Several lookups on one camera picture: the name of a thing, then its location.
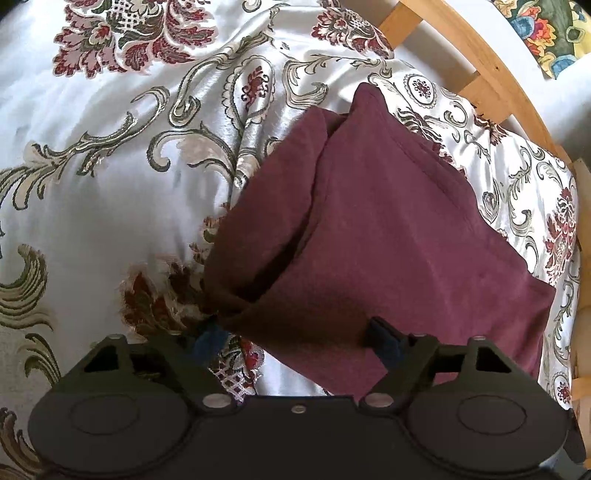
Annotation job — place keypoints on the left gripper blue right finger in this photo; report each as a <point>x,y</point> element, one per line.
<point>407,360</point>

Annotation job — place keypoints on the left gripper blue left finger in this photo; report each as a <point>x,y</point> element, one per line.
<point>188,356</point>

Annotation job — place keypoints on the maroon long-sleeve shirt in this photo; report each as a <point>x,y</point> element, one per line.
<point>354,217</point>

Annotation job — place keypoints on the white floral bedspread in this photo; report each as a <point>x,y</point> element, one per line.
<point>128,128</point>

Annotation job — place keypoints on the wooden bed frame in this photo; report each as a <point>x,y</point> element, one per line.
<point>497,94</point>

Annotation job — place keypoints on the colourful floral wall poster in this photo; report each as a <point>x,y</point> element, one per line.
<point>556,32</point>

